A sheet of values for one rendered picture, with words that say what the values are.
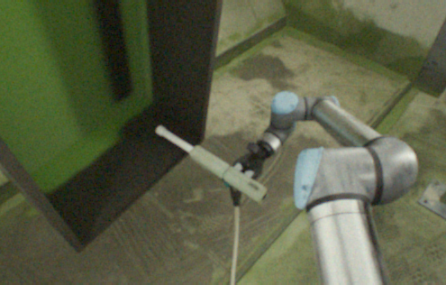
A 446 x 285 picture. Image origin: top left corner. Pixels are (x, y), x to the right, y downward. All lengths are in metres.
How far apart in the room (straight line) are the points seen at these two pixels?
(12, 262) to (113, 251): 0.45
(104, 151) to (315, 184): 0.90
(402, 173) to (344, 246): 0.19
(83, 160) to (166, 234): 0.53
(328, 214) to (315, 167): 0.08
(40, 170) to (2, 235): 0.64
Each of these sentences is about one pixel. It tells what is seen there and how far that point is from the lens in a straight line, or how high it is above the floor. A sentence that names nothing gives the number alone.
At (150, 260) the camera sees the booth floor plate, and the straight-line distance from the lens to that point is 1.53.
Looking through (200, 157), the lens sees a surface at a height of 0.56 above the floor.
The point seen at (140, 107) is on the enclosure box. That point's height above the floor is 0.52.
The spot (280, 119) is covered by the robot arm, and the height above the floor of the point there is 0.62.
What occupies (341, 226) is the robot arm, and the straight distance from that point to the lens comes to 0.57.
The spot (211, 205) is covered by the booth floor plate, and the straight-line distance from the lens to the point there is 1.61.
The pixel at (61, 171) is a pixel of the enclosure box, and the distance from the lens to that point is 1.29.
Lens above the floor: 1.42
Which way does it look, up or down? 47 degrees down
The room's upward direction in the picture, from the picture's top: 2 degrees counter-clockwise
